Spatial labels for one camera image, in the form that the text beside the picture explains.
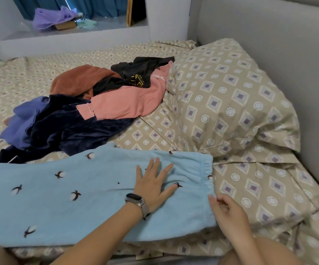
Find person's right hand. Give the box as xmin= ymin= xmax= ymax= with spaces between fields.
xmin=208 ymin=193 xmax=255 ymax=243

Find person's left hand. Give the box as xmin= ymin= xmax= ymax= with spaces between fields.
xmin=133 ymin=157 xmax=179 ymax=214

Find bed with patterned beige sheet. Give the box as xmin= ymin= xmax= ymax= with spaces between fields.
xmin=0 ymin=0 xmax=319 ymax=265

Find light blue fleece pajama pants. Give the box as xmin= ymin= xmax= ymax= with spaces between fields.
xmin=0 ymin=142 xmax=218 ymax=249

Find pink shirt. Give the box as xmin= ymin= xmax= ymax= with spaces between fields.
xmin=76 ymin=60 xmax=173 ymax=123

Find navy velvet garment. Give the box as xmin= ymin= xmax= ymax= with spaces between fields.
xmin=0 ymin=93 xmax=138 ymax=165

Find black garment yellow print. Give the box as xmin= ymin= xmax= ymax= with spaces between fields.
xmin=85 ymin=56 xmax=176 ymax=100

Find rust brown garment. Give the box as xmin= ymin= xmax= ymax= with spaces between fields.
xmin=49 ymin=64 xmax=123 ymax=100

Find purple-blue garment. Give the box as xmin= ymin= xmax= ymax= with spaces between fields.
xmin=0 ymin=96 xmax=51 ymax=151

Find person's left forearm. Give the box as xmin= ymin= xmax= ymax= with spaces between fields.
xmin=52 ymin=204 xmax=144 ymax=265

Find grey band wristwatch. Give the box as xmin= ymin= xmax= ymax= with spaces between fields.
xmin=124 ymin=192 xmax=151 ymax=220

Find patterned beige pillow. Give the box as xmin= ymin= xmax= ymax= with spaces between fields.
xmin=162 ymin=38 xmax=302 ymax=163

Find grey upholstered headboard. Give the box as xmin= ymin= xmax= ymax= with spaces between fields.
xmin=187 ymin=0 xmax=319 ymax=199

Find teal small item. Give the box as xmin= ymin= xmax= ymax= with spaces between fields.
xmin=75 ymin=17 xmax=99 ymax=30

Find leaning wooden picture frames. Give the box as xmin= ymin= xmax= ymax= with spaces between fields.
xmin=126 ymin=0 xmax=147 ymax=28

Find small wooden box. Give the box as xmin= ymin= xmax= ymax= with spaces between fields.
xmin=54 ymin=19 xmax=79 ymax=31

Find blue curtain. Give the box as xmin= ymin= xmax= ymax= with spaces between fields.
xmin=12 ymin=0 xmax=130 ymax=21

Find purple cloth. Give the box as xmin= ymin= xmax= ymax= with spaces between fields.
xmin=31 ymin=6 xmax=80 ymax=32

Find clear plastic bag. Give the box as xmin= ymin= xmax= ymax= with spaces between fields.
xmin=19 ymin=18 xmax=39 ymax=33

